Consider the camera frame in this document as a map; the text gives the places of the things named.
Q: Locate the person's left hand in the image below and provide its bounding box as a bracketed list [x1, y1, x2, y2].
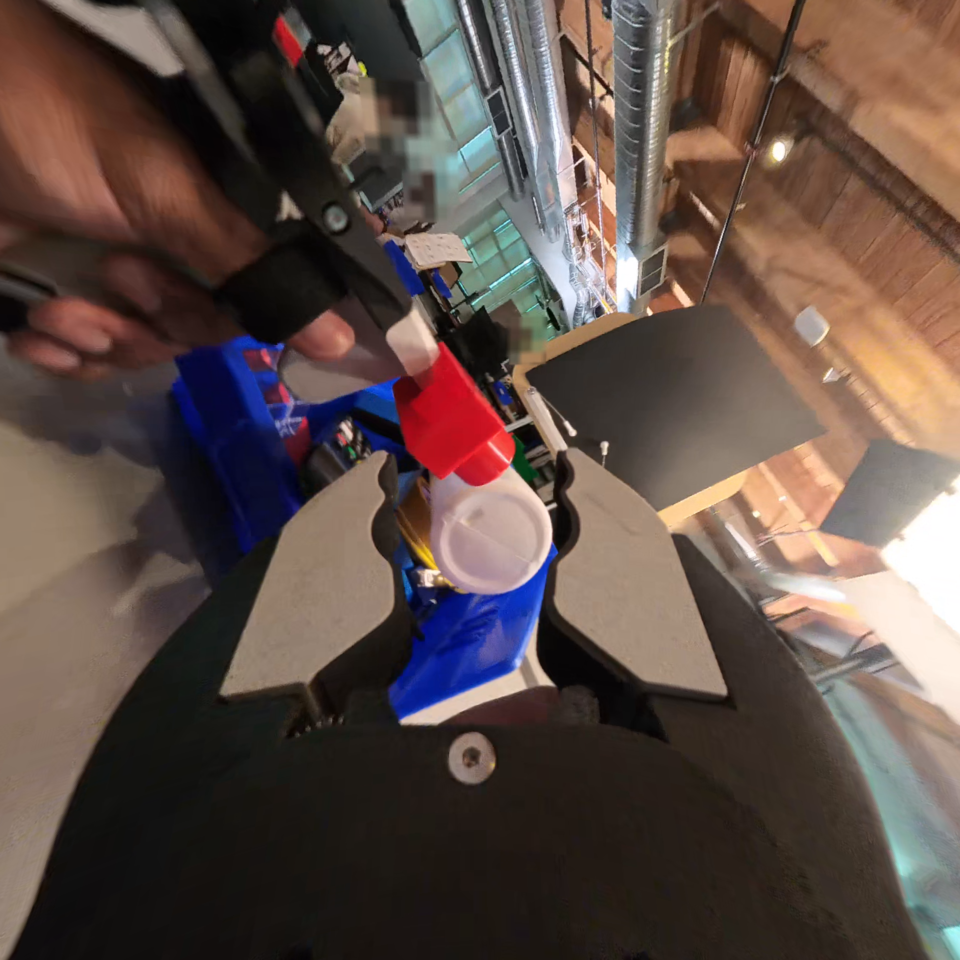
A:
[0, 0, 358, 376]

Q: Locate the black board wooden rim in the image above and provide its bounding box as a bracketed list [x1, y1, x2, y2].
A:
[512, 302, 828, 528]

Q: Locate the red toy building block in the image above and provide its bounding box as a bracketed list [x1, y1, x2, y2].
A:
[391, 341, 517, 487]

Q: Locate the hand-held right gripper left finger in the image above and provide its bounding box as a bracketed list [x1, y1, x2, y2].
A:
[219, 450, 420, 710]

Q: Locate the silver ceiling duct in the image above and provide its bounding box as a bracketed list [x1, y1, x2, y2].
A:
[609, 0, 678, 310]
[456, 0, 575, 249]

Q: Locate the dotted paper sign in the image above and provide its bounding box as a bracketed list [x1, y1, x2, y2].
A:
[403, 231, 475, 273]

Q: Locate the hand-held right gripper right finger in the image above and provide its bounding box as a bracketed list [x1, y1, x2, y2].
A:
[540, 447, 730, 705]

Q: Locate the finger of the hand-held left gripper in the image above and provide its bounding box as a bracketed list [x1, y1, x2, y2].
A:
[277, 321, 410, 405]
[384, 303, 441, 378]

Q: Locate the yellow tape roll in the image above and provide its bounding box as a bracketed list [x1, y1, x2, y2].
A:
[395, 480, 451, 595]

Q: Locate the black pole stand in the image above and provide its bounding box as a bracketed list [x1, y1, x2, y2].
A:
[699, 0, 810, 305]

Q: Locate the white plastic cup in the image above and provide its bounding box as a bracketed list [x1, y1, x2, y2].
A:
[427, 471, 556, 597]

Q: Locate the blue plastic bin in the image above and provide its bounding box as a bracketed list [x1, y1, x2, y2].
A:
[171, 333, 561, 723]

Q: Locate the white light bar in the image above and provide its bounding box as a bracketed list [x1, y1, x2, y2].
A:
[523, 384, 577, 460]

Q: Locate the LED light panel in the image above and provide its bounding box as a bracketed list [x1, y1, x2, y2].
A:
[819, 437, 960, 639]

